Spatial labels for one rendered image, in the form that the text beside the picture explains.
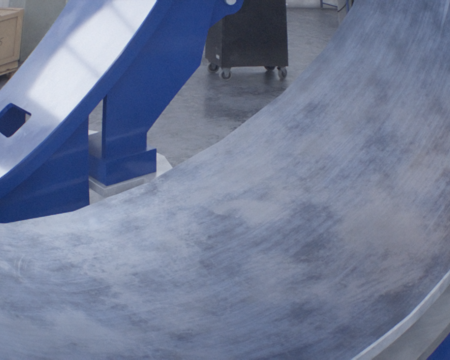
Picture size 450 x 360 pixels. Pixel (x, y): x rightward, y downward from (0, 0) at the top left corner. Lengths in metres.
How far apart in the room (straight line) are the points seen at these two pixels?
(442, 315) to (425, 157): 0.33
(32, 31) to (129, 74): 6.79
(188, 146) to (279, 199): 4.52
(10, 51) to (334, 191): 7.41
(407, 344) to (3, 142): 2.07
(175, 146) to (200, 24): 2.90
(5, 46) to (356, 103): 7.22
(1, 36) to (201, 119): 3.15
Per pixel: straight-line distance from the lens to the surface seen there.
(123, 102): 2.95
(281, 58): 7.79
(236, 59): 7.61
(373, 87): 1.61
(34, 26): 9.66
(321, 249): 1.27
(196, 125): 6.36
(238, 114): 6.65
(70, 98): 2.86
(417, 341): 1.27
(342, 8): 9.55
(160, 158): 3.22
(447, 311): 1.33
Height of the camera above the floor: 1.98
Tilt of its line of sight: 22 degrees down
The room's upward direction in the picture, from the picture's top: 1 degrees clockwise
